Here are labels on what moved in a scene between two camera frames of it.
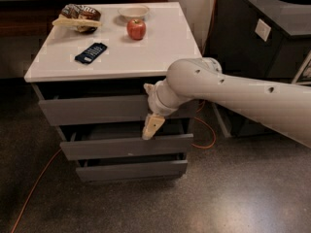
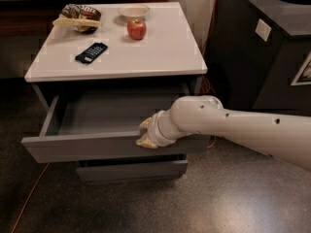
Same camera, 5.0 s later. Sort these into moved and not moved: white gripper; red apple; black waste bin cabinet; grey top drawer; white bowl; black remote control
Moved: white gripper; grey top drawer
Not moved: white bowl; black waste bin cabinet; black remote control; red apple
